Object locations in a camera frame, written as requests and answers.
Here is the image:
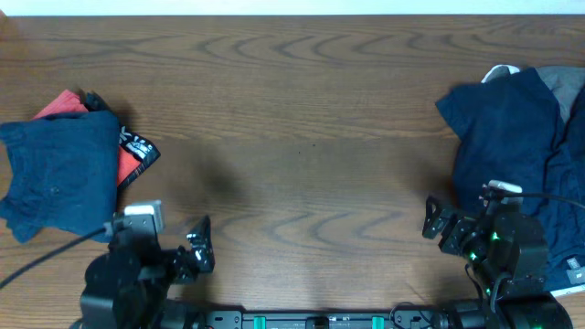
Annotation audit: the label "navy blue shorts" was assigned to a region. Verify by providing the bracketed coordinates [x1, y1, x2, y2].
[1, 111, 119, 243]

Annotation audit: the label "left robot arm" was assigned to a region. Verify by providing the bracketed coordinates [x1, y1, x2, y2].
[80, 214, 215, 329]

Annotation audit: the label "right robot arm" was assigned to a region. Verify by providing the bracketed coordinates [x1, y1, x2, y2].
[422, 187, 573, 329]

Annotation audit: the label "black white patterned garment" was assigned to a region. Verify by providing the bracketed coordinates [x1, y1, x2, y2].
[83, 92, 161, 191]

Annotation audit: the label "folded red cloth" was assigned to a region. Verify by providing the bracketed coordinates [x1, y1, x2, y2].
[33, 90, 141, 189]

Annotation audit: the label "left black cable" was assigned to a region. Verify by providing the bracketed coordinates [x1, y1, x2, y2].
[0, 226, 111, 292]

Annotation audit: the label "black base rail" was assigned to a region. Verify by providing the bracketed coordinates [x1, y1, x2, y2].
[203, 301, 486, 329]

